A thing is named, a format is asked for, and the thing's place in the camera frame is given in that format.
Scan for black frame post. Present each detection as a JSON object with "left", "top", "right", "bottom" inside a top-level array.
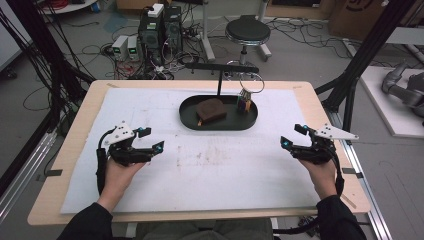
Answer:
[
  {"left": 0, "top": 0, "right": 96, "bottom": 101},
  {"left": 314, "top": 0, "right": 409, "bottom": 133}
]

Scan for white metal stand leg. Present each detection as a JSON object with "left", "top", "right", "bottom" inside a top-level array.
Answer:
[{"left": 199, "top": 0, "right": 217, "bottom": 63}]

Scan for small white box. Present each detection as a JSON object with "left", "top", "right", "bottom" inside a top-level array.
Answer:
[{"left": 147, "top": 3, "right": 165, "bottom": 19}]

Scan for metal ring with coloured keys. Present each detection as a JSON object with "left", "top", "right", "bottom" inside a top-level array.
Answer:
[{"left": 236, "top": 71, "right": 266, "bottom": 114}]

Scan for person's left hand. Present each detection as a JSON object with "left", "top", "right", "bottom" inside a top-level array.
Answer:
[{"left": 103, "top": 157, "right": 148, "bottom": 196}]

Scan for black round stool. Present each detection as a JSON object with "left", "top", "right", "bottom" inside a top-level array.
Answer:
[{"left": 224, "top": 14, "right": 272, "bottom": 65}]

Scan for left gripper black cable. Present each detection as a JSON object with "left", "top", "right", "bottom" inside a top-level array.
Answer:
[{"left": 95, "top": 128, "right": 116, "bottom": 197}]

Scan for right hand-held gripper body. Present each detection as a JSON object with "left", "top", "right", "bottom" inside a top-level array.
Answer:
[{"left": 289, "top": 123, "right": 360, "bottom": 165}]

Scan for cardboard box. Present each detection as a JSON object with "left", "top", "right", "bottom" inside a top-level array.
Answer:
[{"left": 328, "top": 0, "right": 388, "bottom": 33}]

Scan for white platform board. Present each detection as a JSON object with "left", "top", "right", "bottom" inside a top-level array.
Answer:
[{"left": 359, "top": 65, "right": 424, "bottom": 139}]

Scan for person's right hand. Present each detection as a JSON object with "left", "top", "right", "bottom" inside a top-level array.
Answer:
[{"left": 298, "top": 158, "right": 338, "bottom": 198}]

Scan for person's legs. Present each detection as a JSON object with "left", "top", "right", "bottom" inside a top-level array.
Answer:
[{"left": 133, "top": 218, "right": 275, "bottom": 240}]

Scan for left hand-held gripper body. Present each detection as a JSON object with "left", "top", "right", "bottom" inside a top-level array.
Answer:
[{"left": 103, "top": 121, "right": 156, "bottom": 168}]

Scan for white power supply box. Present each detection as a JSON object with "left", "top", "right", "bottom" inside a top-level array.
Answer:
[
  {"left": 127, "top": 35, "right": 141, "bottom": 62},
  {"left": 111, "top": 34, "right": 130, "bottom": 62}
]

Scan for black oval tray with hanger stand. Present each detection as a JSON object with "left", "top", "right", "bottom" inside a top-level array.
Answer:
[{"left": 178, "top": 62, "right": 260, "bottom": 132}]

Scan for aluminium rail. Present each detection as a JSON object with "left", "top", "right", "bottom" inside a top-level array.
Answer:
[
  {"left": 0, "top": 129, "right": 57, "bottom": 223},
  {"left": 327, "top": 109, "right": 394, "bottom": 240}
]

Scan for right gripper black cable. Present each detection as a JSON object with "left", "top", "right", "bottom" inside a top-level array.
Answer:
[{"left": 272, "top": 146, "right": 346, "bottom": 235}]

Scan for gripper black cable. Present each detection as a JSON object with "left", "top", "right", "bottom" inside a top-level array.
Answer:
[
  {"left": 95, "top": 128, "right": 116, "bottom": 197},
  {"left": 272, "top": 146, "right": 346, "bottom": 235}
]

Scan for white table mat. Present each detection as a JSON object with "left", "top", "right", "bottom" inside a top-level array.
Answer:
[{"left": 60, "top": 87, "right": 322, "bottom": 214}]

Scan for black computer tower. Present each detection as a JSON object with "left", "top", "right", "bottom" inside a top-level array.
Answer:
[
  {"left": 163, "top": 5, "right": 184, "bottom": 55},
  {"left": 138, "top": 12, "right": 165, "bottom": 65}
]

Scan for brown wallet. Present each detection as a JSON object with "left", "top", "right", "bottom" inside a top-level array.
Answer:
[{"left": 195, "top": 98, "right": 228, "bottom": 127}]

